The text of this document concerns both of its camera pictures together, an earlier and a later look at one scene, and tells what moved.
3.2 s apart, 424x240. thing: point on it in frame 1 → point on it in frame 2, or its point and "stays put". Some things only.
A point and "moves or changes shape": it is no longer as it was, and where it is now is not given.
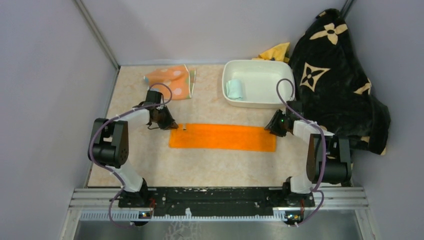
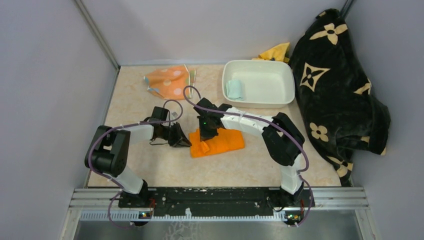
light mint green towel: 234,88 stays put
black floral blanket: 332,84 stays put
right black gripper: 273,126 → 204,135
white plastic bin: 259,79 stays put
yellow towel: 277,53 stays put
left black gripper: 169,123 → 179,140
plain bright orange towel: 223,136 moves or changes shape
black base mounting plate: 215,203 stays put
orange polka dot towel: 174,83 stays put
